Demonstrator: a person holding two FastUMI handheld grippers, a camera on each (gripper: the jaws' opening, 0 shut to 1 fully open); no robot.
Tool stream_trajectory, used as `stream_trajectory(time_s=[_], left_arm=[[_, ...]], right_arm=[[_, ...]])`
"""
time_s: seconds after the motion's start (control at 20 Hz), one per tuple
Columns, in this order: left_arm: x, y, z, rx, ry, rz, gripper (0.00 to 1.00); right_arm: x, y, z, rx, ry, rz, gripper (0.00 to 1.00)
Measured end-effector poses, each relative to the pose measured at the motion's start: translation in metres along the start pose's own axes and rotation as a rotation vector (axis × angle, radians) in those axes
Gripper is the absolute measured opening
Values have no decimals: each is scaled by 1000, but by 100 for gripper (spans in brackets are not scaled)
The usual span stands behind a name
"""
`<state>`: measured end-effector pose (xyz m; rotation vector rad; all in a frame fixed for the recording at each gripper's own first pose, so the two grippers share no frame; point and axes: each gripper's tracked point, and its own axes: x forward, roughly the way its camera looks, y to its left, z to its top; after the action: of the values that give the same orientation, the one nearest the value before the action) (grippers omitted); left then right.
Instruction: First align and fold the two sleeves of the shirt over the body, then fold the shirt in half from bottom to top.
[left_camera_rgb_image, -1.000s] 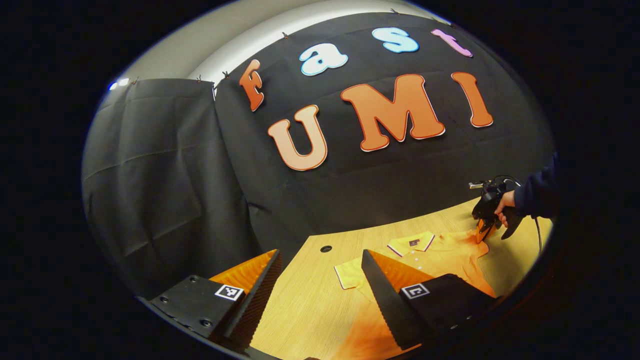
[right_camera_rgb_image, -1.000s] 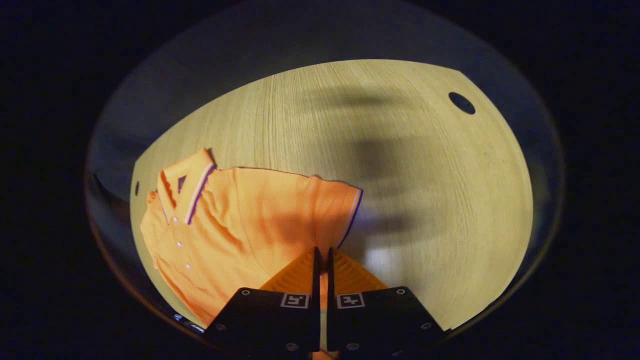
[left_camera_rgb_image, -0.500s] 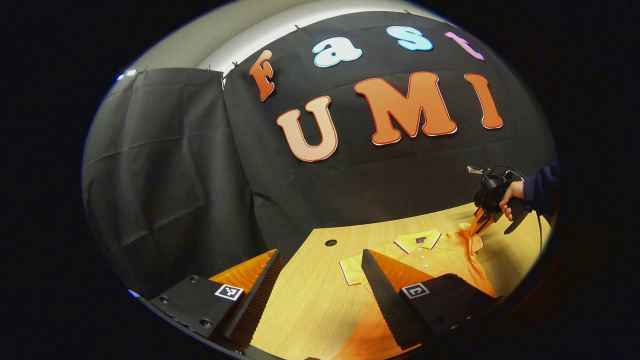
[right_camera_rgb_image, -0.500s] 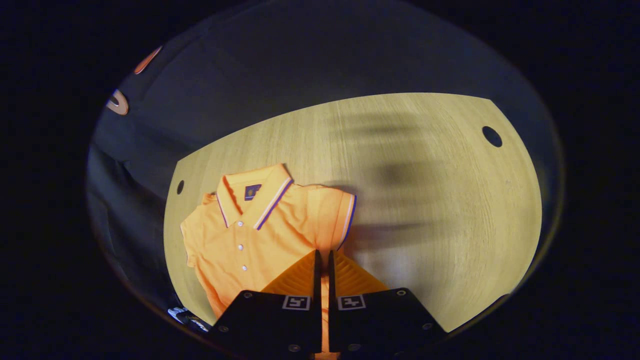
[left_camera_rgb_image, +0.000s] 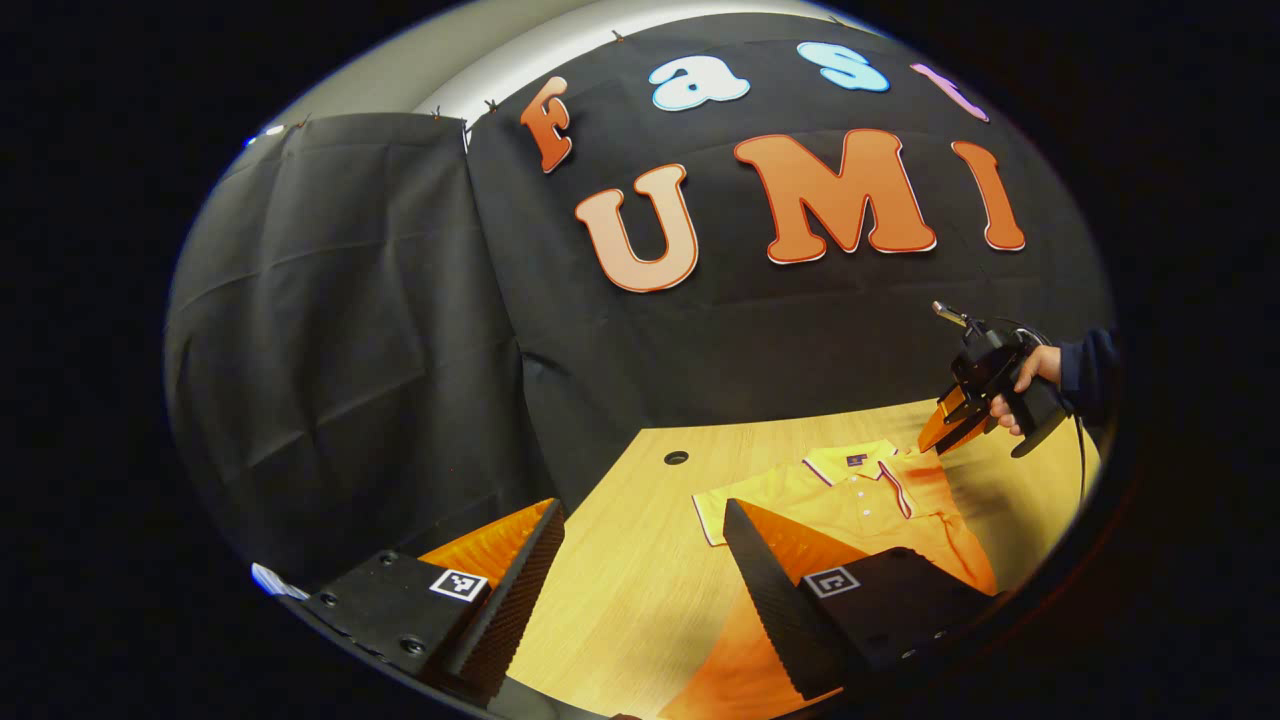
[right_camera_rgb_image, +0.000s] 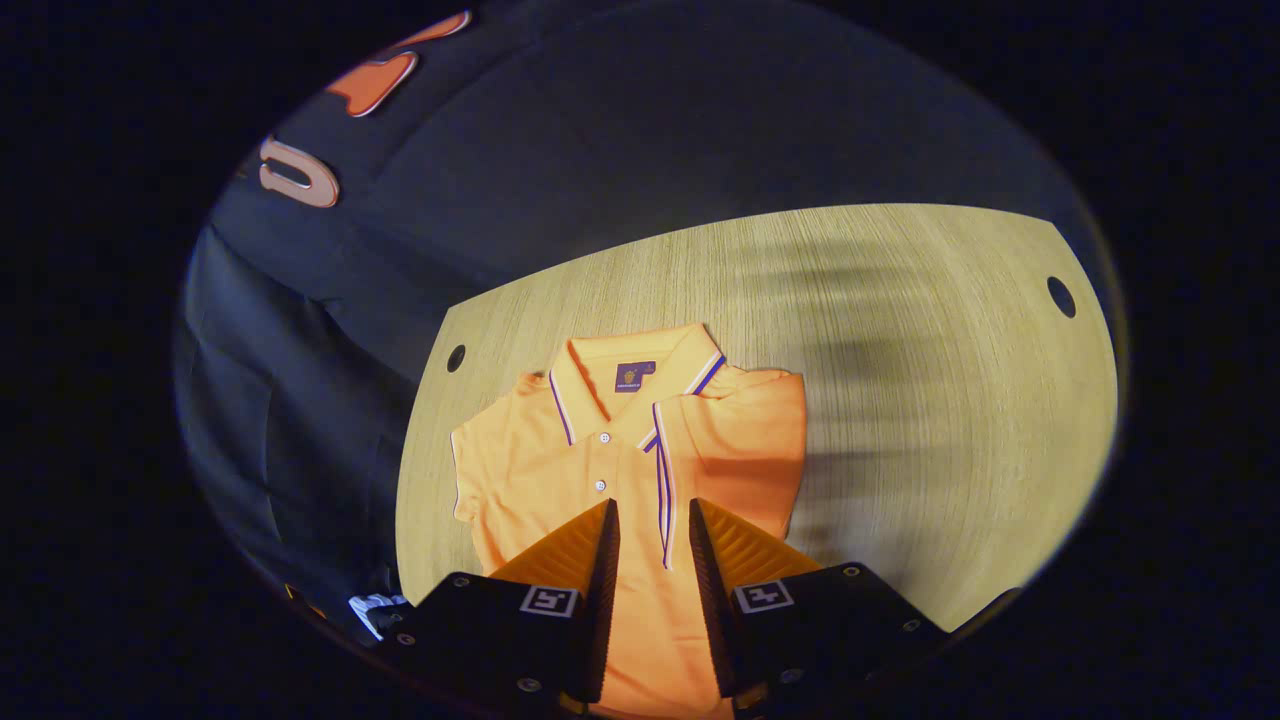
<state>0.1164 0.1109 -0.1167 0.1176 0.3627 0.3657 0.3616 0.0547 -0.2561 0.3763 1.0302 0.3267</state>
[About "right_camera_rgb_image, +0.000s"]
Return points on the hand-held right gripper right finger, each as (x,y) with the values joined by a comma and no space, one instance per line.
(705,600)

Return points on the small white object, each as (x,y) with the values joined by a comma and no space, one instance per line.
(372,610)

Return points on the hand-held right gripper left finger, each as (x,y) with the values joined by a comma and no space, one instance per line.
(605,600)

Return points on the orange T-shirt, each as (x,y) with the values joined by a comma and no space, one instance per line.
(560,470)

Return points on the black backdrop cloth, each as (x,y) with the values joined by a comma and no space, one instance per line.
(600,150)

